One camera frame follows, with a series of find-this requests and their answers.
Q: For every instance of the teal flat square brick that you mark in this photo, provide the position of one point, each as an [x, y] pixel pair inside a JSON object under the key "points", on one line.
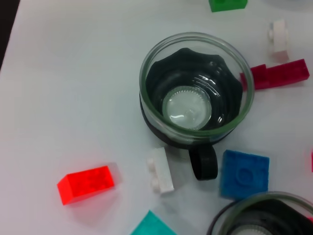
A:
{"points": [[151, 226]]}

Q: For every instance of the green plastic brick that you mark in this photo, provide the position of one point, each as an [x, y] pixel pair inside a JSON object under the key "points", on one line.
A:
{"points": [[227, 5]]}

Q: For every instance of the translucent red long brick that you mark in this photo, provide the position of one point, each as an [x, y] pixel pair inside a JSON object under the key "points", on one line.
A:
{"points": [[86, 183]]}

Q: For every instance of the blue flat square brick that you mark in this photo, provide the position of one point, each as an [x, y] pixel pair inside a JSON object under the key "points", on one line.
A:
{"points": [[244, 175]]}

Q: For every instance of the dark red long brick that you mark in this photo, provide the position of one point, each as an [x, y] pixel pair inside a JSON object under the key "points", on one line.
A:
{"points": [[281, 74]]}

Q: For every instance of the white plastic brick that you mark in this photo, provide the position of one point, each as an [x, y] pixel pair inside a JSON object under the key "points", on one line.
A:
{"points": [[280, 39], [162, 171]]}

